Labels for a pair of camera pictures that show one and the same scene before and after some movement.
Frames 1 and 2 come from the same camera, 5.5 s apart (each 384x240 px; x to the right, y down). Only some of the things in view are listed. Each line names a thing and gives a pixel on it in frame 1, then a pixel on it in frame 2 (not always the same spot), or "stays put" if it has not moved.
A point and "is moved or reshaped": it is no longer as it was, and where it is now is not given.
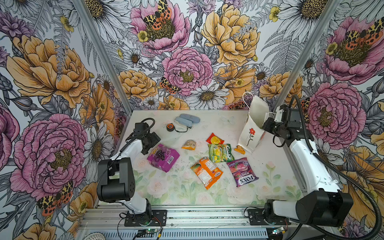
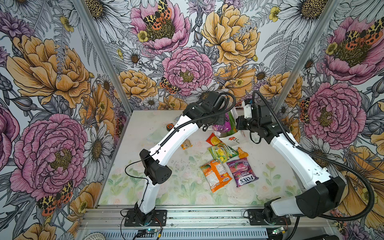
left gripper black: (155, 139) to (220, 120)
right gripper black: (266, 125) to (239, 122)
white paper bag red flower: (253, 130) is moved or reshaped
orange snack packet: (207, 172) to (216, 174)
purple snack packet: (163, 158) is moved or reshaped
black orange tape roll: (170, 127) stays put
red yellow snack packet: (213, 139) stays put
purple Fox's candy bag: (242, 171) stays put
